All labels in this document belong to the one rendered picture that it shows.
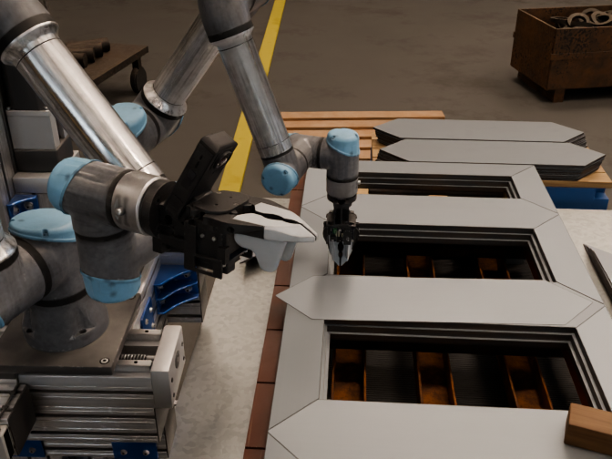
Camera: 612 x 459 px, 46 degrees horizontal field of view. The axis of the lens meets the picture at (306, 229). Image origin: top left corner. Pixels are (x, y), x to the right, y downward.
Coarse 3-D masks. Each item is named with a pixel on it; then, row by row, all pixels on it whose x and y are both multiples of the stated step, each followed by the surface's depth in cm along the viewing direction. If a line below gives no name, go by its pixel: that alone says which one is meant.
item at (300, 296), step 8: (304, 280) 176; (312, 280) 176; (296, 288) 173; (304, 288) 173; (312, 288) 173; (288, 296) 170; (296, 296) 170; (304, 296) 170; (312, 296) 170; (296, 304) 167; (304, 304) 167; (312, 304) 167; (304, 312) 164
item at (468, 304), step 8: (448, 280) 176; (456, 280) 176; (464, 280) 176; (472, 280) 176; (448, 288) 173; (456, 288) 173; (464, 288) 173; (472, 288) 173; (480, 288) 173; (456, 296) 170; (464, 296) 170; (472, 296) 170; (480, 296) 170; (456, 304) 167; (464, 304) 167; (472, 304) 167; (480, 304) 167; (456, 312) 164; (464, 312) 164; (472, 312) 164; (480, 312) 164; (456, 320) 162; (464, 320) 162; (472, 320) 162; (480, 320) 162; (488, 320) 162
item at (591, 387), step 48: (384, 240) 202; (432, 240) 201; (480, 240) 200; (528, 240) 199; (336, 336) 164; (384, 336) 163; (432, 336) 162; (480, 336) 162; (528, 336) 161; (576, 336) 159
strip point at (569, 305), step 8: (552, 288) 173; (560, 288) 173; (552, 296) 170; (560, 296) 170; (568, 296) 170; (576, 296) 170; (560, 304) 167; (568, 304) 167; (576, 304) 167; (584, 304) 167; (560, 312) 164; (568, 312) 164; (576, 312) 164; (568, 320) 162
